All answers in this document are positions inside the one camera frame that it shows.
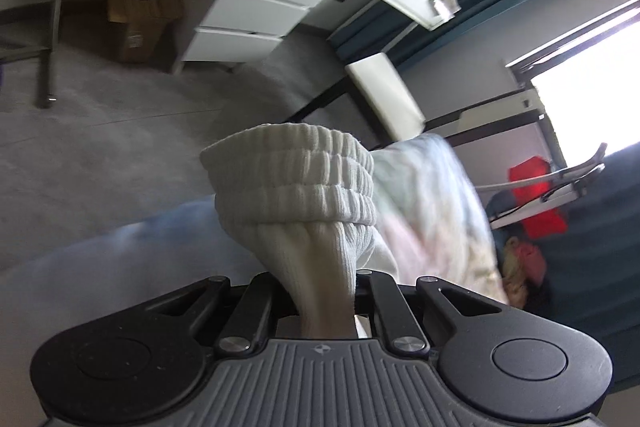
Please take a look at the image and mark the white stool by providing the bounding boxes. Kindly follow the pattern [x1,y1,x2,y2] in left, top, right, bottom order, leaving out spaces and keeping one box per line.
[286,52,428,145]

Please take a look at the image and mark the cardboard box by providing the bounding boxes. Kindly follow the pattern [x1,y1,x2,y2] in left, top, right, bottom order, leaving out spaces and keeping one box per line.
[107,0,183,63]

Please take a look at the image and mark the pile of clothes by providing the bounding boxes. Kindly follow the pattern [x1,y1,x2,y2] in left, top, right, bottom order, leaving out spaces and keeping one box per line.
[500,237,550,311]

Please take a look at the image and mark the white track pants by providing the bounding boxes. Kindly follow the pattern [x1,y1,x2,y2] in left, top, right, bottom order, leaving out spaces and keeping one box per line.
[201,124,398,339]

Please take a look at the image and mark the garment steamer stand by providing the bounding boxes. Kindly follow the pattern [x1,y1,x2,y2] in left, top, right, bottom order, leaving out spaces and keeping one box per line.
[474,142,609,230]

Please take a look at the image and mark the window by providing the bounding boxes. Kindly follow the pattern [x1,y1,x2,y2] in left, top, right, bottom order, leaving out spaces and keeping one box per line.
[506,0,639,166]

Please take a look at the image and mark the black framed panel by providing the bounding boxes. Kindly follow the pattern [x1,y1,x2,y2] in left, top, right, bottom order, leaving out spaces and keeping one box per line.
[423,88,566,167]

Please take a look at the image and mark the red bag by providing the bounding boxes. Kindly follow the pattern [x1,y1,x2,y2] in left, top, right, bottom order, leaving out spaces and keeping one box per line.
[508,156,570,241]

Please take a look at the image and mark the teal curtain right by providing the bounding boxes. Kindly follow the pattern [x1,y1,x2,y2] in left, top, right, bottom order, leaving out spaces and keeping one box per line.
[535,144,640,392]

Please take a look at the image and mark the pink pastel duvet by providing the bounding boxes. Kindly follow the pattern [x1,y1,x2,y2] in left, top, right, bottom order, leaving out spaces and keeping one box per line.
[1,134,506,321]

